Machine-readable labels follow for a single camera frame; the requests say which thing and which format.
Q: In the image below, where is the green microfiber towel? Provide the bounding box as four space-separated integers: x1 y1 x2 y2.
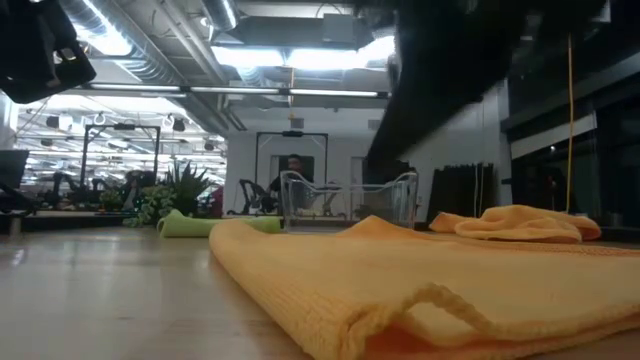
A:
157 208 284 239

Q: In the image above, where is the orange microfiber towel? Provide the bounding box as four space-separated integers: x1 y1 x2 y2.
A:
428 203 603 245
208 214 640 360

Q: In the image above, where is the black background monitor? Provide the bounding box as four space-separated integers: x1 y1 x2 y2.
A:
0 149 30 191

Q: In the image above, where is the background work table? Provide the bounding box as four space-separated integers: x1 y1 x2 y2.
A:
0 209 136 234

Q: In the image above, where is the green succulent plant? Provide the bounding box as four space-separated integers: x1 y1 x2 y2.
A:
123 159 217 229

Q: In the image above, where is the long ceiling light bar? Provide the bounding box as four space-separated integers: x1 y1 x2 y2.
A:
87 82 391 99

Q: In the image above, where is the person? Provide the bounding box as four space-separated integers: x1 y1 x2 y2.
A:
268 153 316 194

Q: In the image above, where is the clear plastic bin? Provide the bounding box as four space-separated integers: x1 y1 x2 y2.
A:
279 169 420 234

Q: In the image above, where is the black curtain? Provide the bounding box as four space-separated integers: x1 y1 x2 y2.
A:
430 162 496 218

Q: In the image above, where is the black background gantry frame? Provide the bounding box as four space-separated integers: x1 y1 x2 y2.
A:
79 123 161 187
254 130 330 186

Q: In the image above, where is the silver ceiling duct pipe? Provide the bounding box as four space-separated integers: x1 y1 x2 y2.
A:
199 0 240 31

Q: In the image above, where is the yellow extension cable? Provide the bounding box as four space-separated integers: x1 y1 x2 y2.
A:
564 32 575 214

